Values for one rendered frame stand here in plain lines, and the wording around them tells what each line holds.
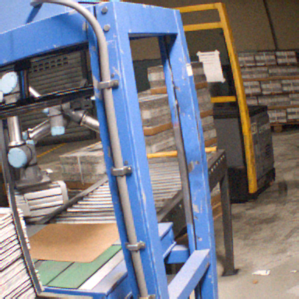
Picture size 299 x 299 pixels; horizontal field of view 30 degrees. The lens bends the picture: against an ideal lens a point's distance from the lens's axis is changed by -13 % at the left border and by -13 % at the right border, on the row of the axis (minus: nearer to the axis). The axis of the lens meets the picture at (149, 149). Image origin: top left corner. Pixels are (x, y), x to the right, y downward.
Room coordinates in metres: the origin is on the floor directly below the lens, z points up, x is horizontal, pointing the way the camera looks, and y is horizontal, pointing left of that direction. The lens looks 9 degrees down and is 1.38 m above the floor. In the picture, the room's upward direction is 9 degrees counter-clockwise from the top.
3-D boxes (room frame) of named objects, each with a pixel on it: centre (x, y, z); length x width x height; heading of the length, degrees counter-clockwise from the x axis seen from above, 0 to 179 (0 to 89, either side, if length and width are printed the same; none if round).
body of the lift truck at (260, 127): (5.54, -0.79, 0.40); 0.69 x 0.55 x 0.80; 54
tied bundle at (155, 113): (4.41, 0.04, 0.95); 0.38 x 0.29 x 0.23; 56
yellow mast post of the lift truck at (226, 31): (5.05, -0.84, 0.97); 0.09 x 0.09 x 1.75; 54
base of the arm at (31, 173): (3.22, 0.69, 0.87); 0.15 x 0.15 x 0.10
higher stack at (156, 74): (4.89, -0.31, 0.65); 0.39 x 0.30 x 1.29; 54
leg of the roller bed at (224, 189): (3.35, -0.39, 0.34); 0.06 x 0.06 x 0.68; 72
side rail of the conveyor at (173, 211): (2.74, -0.19, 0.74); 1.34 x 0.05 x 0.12; 162
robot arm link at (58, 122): (3.07, 0.45, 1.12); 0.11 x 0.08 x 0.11; 171
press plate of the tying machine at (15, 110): (1.85, 0.37, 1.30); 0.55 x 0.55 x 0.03; 72
